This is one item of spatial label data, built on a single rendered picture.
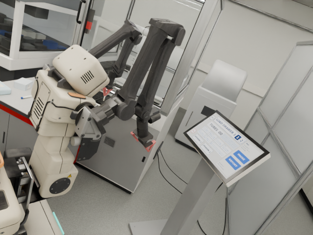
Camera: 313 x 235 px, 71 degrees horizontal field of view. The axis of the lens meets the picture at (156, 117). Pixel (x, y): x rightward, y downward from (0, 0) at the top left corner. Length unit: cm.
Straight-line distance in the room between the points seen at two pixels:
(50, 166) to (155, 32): 75
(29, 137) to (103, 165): 81
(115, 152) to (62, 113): 129
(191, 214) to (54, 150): 109
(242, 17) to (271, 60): 101
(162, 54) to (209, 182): 97
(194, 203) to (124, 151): 80
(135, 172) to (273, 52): 374
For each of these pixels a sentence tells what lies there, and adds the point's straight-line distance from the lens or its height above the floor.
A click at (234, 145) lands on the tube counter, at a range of 147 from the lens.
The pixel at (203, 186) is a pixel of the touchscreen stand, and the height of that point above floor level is 74.
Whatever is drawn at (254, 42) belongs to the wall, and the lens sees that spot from 494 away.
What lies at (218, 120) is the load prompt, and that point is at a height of 116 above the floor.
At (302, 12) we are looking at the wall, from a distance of 512.
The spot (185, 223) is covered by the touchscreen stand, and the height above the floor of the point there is 39.
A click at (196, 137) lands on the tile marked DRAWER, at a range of 158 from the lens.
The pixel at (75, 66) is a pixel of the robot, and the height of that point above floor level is 133.
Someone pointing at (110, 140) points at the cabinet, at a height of 49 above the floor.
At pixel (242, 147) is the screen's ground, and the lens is 145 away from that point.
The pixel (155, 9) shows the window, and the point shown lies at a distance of 183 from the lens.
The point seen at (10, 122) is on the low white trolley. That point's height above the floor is 62.
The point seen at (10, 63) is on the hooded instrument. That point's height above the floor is 87.
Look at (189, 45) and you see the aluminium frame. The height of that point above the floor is 154.
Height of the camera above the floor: 160
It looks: 22 degrees down
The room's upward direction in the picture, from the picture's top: 23 degrees clockwise
